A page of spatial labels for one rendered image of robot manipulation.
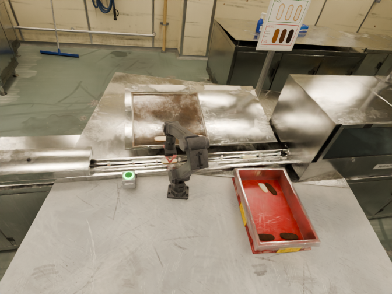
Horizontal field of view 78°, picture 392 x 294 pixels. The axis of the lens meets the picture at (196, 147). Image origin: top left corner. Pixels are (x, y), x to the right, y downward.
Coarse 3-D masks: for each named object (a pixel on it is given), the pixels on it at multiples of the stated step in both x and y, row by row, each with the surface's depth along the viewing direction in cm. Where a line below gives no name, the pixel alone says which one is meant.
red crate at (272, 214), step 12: (252, 180) 150; (264, 180) 152; (276, 180) 153; (252, 192) 144; (264, 192) 145; (276, 192) 146; (252, 204) 138; (264, 204) 139; (276, 204) 140; (288, 204) 141; (264, 216) 133; (276, 216) 134; (288, 216) 135; (264, 228) 128; (276, 228) 128; (288, 228) 129; (252, 240) 119; (276, 240) 123; (252, 252) 117; (264, 252) 117
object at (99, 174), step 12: (108, 168) 138; (120, 168) 139; (132, 168) 141; (144, 168) 142; (156, 168) 143; (168, 168) 144; (216, 168) 149; (228, 168) 152; (24, 180) 126; (36, 180) 127; (48, 180) 129; (60, 180) 130; (72, 180) 132; (84, 180) 134
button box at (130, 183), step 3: (123, 171) 134; (126, 171) 134; (132, 171) 134; (123, 174) 132; (123, 177) 131; (135, 177) 138; (123, 180) 129; (126, 180) 130; (129, 180) 130; (132, 180) 131; (135, 180) 134; (123, 183) 131; (126, 183) 131; (129, 183) 132; (132, 183) 132; (135, 183) 133; (123, 186) 132; (126, 186) 133; (129, 186) 134; (132, 186) 134; (135, 186) 135
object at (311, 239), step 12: (240, 168) 143; (252, 168) 144; (264, 168) 146; (276, 168) 147; (240, 180) 136; (288, 180) 141; (240, 192) 132; (288, 192) 140; (300, 204) 130; (252, 216) 120; (300, 216) 128; (252, 228) 116; (300, 228) 128; (312, 228) 120; (300, 240) 114; (312, 240) 115
